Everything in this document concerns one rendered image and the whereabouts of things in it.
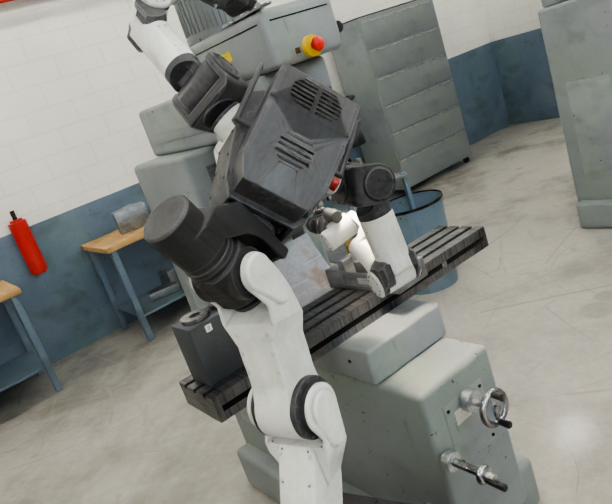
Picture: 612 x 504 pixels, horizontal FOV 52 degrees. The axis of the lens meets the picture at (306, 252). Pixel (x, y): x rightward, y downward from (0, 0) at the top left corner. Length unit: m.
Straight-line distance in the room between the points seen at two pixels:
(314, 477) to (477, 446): 0.75
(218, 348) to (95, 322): 4.36
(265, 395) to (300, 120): 0.60
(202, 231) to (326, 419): 0.51
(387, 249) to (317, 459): 0.53
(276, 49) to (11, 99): 4.45
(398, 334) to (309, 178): 0.83
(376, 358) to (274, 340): 0.67
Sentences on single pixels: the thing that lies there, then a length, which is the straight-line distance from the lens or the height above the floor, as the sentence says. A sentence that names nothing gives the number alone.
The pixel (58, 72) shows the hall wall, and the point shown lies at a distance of 6.19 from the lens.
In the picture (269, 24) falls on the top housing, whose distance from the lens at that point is 1.80.
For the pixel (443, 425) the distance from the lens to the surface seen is 1.97.
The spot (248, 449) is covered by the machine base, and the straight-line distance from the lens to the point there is 3.02.
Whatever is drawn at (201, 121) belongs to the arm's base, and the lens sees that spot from 1.48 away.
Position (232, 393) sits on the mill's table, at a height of 0.93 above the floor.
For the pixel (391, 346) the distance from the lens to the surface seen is 2.00.
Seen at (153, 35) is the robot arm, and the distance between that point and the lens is 1.60.
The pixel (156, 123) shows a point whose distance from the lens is 2.64.
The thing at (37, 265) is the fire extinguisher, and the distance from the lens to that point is 5.87.
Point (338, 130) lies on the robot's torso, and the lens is 1.38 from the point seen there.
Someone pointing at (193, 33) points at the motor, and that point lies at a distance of 2.19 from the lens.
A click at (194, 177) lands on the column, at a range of 2.27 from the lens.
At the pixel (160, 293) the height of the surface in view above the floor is 0.28.
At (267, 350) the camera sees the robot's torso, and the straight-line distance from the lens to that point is 1.37.
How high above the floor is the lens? 1.71
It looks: 16 degrees down
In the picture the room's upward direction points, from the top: 19 degrees counter-clockwise
